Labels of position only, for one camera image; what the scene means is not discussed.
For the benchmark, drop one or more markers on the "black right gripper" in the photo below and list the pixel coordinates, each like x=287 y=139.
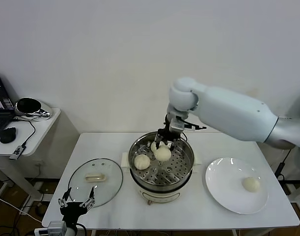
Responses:
x=168 y=134

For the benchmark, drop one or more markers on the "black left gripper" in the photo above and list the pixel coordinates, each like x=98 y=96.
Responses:
x=71 y=212

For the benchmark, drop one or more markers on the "white steamed baozi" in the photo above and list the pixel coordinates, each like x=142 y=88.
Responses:
x=141 y=162
x=153 y=147
x=162 y=153
x=251 y=184

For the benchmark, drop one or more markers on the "round glass pot lid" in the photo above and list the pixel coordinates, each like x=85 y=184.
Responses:
x=96 y=177

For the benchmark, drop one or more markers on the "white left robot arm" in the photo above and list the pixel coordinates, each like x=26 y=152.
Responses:
x=71 y=231

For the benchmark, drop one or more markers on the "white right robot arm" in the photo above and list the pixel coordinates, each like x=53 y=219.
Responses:
x=226 y=110

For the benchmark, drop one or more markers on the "stainless steel steamer basket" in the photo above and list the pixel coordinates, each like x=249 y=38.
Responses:
x=174 y=167

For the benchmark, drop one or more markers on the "dark round floor object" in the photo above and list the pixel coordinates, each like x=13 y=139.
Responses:
x=40 y=209

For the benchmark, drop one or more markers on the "cream electric cooker base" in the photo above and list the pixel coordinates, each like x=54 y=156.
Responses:
x=162 y=196

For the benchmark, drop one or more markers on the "white round plate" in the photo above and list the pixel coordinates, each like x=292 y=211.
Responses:
x=226 y=177

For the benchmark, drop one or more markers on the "small grey usb hub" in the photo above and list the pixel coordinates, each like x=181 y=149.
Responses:
x=17 y=152

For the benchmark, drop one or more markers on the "white side table with laptop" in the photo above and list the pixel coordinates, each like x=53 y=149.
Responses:
x=45 y=125

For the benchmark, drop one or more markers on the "black computer mouse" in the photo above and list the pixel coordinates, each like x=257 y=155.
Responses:
x=8 y=135

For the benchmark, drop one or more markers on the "black open laptop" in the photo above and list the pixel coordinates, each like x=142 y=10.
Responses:
x=0 y=98

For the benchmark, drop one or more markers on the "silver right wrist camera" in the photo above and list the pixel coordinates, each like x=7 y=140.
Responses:
x=177 y=126

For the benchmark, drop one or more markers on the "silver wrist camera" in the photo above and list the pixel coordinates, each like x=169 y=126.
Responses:
x=55 y=227
x=177 y=126

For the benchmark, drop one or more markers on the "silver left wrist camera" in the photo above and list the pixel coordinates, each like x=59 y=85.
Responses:
x=55 y=227

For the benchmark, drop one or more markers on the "white wall outlet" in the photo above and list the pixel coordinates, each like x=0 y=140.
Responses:
x=39 y=164

